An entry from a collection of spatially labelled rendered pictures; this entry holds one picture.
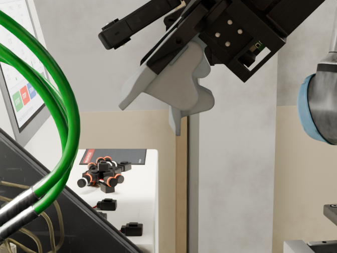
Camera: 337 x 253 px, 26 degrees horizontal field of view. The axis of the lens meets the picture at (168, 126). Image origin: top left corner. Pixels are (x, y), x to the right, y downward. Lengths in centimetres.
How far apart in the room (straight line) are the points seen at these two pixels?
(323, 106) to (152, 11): 42
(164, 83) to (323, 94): 62
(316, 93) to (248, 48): 61
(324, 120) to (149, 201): 43
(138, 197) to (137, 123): 143
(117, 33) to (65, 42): 195
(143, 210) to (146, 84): 81
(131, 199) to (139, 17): 64
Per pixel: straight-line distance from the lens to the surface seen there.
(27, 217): 97
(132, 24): 93
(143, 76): 64
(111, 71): 290
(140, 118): 293
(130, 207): 145
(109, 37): 93
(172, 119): 95
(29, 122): 150
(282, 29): 65
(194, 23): 62
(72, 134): 85
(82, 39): 288
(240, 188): 286
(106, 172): 158
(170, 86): 65
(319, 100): 124
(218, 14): 63
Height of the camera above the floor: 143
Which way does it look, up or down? 12 degrees down
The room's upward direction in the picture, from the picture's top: straight up
